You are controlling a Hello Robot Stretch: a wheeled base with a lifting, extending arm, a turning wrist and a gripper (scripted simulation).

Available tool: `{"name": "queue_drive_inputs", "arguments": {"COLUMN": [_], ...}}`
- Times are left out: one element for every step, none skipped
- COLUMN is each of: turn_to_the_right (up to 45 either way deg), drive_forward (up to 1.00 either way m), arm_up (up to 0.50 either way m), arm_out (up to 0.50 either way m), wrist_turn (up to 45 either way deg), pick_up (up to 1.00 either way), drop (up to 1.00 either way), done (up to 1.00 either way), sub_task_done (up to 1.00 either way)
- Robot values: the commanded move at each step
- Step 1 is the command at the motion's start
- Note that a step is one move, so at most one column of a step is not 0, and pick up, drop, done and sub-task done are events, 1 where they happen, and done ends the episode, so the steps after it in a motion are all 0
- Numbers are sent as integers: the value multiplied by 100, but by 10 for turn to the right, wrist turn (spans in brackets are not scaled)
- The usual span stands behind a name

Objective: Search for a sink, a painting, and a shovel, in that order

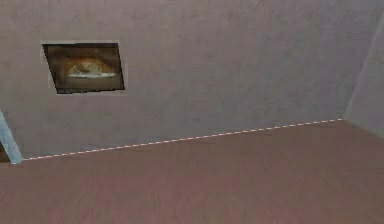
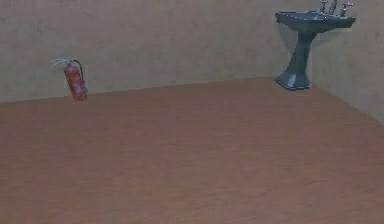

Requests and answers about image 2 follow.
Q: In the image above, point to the red fire extinguisher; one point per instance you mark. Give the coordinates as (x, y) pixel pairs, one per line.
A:
(75, 81)

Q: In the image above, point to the dark grey pedestal sink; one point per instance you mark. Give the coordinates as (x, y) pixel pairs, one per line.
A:
(301, 53)

